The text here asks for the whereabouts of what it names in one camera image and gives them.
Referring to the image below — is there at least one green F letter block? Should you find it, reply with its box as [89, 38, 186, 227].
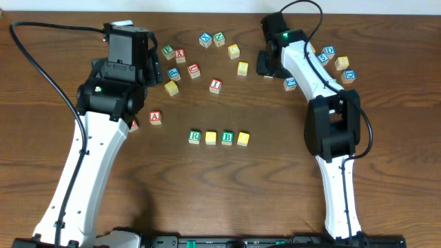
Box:
[161, 45, 175, 60]

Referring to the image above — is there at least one yellow O letter block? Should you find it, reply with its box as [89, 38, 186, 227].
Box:
[237, 132, 250, 147]

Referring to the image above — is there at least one blue X letter block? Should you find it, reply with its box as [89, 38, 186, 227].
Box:
[199, 32, 212, 48]

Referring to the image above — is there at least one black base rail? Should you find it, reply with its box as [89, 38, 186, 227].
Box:
[94, 227, 407, 248]

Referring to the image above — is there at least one blue D block right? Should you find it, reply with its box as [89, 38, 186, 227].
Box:
[341, 70, 356, 84]

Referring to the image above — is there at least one red U block centre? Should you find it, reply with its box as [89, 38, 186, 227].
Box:
[187, 63, 201, 79]

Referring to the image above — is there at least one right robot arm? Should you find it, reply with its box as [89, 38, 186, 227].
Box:
[256, 12, 361, 240]

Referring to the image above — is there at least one yellow 8 letter block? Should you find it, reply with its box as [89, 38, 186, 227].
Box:
[335, 56, 349, 71]

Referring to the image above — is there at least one right black cable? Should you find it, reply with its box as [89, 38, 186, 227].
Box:
[278, 0, 374, 242]

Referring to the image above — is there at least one blue Z letter block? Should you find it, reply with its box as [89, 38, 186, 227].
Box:
[283, 77, 298, 91]

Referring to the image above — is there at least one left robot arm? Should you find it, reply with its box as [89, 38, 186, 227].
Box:
[13, 21, 163, 247]

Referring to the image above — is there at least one red U block left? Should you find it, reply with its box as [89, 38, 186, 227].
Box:
[129, 119, 139, 132]

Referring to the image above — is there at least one blue P letter block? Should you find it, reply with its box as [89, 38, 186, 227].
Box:
[167, 67, 181, 81]

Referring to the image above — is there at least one yellow C letter block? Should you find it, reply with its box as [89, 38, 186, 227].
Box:
[227, 44, 240, 59]

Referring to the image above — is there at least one red u block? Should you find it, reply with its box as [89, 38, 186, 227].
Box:
[187, 63, 201, 79]
[129, 119, 139, 132]

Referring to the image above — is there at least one green R letter block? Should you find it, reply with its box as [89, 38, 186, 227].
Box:
[188, 130, 201, 145]

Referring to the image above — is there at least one red I block centre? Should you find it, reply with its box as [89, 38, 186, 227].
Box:
[209, 79, 223, 94]

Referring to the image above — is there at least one blue D block upper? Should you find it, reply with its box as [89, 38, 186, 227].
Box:
[322, 45, 336, 59]

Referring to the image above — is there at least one blue S letter block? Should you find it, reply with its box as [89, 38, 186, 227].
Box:
[317, 53, 329, 66]

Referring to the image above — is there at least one red Y letter block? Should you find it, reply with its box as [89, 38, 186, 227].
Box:
[174, 49, 186, 63]

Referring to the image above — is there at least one green B letter block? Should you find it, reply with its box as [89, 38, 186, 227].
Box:
[221, 132, 234, 145]

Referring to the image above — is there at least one blue d block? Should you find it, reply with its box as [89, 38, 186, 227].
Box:
[322, 45, 336, 59]
[341, 70, 356, 84]

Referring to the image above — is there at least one red A letter block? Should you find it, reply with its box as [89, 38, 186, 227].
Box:
[149, 111, 162, 125]

